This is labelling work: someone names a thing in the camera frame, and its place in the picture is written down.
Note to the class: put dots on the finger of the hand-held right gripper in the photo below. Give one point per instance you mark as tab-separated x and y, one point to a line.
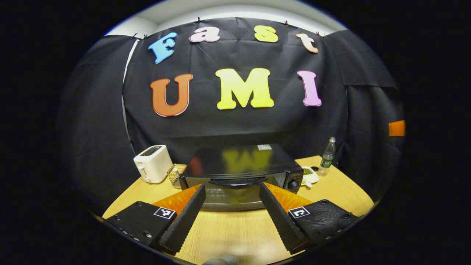
397	129

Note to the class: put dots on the black backdrop cloth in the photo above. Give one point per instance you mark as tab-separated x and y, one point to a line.
235	125

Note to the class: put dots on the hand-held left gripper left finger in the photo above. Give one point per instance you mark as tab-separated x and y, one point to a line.
184	222

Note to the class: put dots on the clear water bottle green label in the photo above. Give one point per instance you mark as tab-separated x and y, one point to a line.
327	156

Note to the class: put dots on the white toaster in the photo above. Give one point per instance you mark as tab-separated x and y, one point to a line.
152	163

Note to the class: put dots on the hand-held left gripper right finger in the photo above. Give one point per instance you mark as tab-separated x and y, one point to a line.
281	219

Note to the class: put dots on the black electric oven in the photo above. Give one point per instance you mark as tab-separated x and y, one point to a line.
239	162

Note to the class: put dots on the white divided dish with beans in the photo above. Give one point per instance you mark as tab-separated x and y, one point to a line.
309	176

